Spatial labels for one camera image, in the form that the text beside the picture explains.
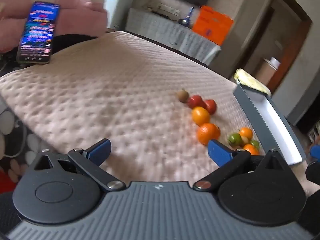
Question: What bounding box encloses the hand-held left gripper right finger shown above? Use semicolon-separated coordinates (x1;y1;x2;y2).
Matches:
193;139;294;190

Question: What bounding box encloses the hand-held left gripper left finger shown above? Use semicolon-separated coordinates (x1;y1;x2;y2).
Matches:
29;138;126;191

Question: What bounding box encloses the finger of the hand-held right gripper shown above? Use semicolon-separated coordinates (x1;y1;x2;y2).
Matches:
310;145;320;161
305;161;320;184

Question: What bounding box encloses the orange mandarin with stem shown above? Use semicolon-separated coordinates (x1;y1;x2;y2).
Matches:
197;123;221;146

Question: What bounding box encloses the large red fruit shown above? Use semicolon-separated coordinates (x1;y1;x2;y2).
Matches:
204;99;217;115

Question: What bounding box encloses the dark rimmed white box tray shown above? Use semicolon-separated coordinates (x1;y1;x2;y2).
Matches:
233;83;307;166

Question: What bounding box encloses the small red fruit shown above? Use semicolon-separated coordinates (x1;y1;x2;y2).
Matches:
187;95;207;109

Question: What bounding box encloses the large brown fruit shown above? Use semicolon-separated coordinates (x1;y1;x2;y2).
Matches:
176;89;190;103

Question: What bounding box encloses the napa cabbage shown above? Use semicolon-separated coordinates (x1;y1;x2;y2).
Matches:
234;69;272;95

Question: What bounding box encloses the black floral cloth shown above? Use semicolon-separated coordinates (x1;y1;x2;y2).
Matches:
0;95;63;193

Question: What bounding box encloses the wooden kitchen cabinet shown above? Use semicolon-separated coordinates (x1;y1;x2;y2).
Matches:
255;57;280;85

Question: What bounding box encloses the orange gift box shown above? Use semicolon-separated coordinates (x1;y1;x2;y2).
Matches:
192;5;234;47

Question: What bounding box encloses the black smartphone with lit screen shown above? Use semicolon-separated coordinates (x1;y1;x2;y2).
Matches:
16;1;61;64

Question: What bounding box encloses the blue glass bottle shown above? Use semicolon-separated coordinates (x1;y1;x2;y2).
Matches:
178;6;195;27

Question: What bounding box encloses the cloth covered cabinet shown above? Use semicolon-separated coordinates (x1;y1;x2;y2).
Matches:
125;7;222;67

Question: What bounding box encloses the pink plush toy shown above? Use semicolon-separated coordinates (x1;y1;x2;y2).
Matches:
0;0;109;53

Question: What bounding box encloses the white wall socket strip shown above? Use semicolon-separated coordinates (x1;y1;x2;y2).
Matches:
150;2;180;15

